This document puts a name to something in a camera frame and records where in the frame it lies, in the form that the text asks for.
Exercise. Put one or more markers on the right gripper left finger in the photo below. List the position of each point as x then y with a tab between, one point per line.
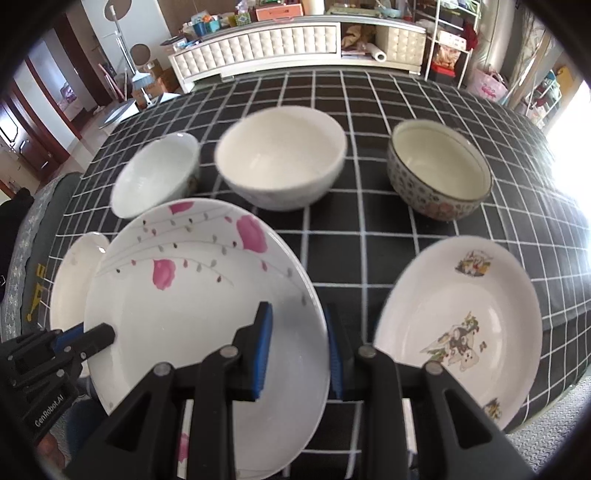
141	438

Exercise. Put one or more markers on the black white checked tablecloth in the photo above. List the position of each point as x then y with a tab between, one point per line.
357	240

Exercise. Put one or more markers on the white plastic bin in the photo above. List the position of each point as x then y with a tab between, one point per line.
118	114

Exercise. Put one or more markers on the dark wooden door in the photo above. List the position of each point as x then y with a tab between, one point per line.
28	137

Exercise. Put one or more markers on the patterned floral bowl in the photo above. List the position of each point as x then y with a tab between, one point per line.
436	170

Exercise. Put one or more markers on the orange storage box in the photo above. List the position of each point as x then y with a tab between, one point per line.
279	11

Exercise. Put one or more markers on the person's left hand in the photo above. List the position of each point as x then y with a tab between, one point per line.
50	457

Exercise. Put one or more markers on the white metal shelf rack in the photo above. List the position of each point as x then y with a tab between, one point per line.
452	37

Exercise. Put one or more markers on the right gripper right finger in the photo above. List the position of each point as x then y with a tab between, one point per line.
418	422

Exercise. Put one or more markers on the grey queen cushion cover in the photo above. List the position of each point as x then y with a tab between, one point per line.
25	305

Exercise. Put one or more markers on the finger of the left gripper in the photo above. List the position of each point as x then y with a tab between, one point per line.
92	342
67	337

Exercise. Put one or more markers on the white bowl red mark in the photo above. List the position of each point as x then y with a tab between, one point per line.
164	170

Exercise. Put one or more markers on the white paper roll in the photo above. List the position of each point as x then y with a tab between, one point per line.
376	53

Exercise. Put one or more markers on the white dustpan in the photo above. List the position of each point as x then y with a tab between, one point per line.
162	98

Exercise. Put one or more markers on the plain white plate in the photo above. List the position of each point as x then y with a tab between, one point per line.
73	278

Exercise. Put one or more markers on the pink gift bag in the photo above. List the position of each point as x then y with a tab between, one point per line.
487	85

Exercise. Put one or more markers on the white tufted tv cabinet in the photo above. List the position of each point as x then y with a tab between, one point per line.
326	40

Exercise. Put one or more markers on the cream white bowl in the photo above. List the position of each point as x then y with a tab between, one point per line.
282	158

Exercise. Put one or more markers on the pink flower plate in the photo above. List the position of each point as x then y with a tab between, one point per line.
175	285

